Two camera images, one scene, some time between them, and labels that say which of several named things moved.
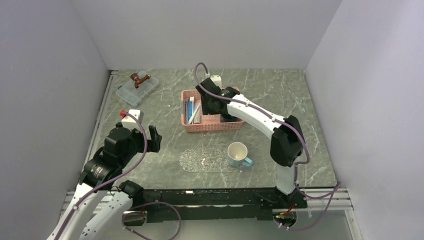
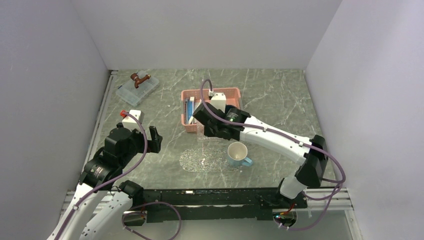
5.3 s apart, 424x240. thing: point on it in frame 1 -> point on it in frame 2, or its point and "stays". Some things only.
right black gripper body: (207, 108) -> (209, 132)
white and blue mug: (237, 153) stays
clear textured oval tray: (206, 160) stays
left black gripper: (153, 144) stays
